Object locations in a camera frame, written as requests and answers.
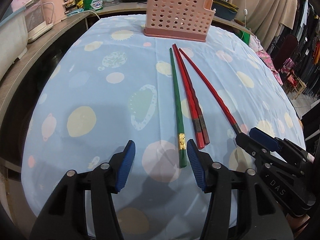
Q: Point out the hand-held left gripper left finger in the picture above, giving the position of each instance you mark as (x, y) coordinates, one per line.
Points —
(126, 165)

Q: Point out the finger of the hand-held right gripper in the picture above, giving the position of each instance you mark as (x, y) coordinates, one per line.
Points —
(262, 136)
(250, 145)

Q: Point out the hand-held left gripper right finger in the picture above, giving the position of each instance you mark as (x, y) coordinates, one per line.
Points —
(196, 165)

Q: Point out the red chopstick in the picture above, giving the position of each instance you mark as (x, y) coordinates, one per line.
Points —
(190, 92)
(185, 92)
(230, 119)

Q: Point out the green chopstick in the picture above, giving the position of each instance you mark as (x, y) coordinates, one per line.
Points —
(177, 100)

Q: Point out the pink perforated utensil holder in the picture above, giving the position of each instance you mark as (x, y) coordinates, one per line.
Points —
(175, 10)

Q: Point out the small wooden stool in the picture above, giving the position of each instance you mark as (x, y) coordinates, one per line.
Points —
(297, 86)

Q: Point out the pink floral cloth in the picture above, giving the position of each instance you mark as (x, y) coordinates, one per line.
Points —
(267, 60)

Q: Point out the light blue printed tablecloth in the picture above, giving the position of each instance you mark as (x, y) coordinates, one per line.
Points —
(100, 92)

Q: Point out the dark metal chair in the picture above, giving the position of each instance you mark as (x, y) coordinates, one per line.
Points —
(285, 50)

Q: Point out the green bag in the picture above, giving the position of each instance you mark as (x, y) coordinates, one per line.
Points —
(246, 38)

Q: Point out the hanging clothes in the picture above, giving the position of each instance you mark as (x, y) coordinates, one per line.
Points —
(308, 42)

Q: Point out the beige curtain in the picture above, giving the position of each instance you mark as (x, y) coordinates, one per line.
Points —
(265, 5)

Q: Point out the blue and yellow dishes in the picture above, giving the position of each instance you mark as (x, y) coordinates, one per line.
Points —
(225, 10)

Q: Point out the clear lidded food container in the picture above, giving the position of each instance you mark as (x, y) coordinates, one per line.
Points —
(111, 1)

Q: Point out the white plastic tub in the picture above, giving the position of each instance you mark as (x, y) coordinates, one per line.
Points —
(12, 42)

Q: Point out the white clear-topped appliance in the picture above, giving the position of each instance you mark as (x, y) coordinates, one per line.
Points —
(37, 22)

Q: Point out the pink electric kettle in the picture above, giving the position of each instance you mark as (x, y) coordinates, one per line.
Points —
(57, 2)

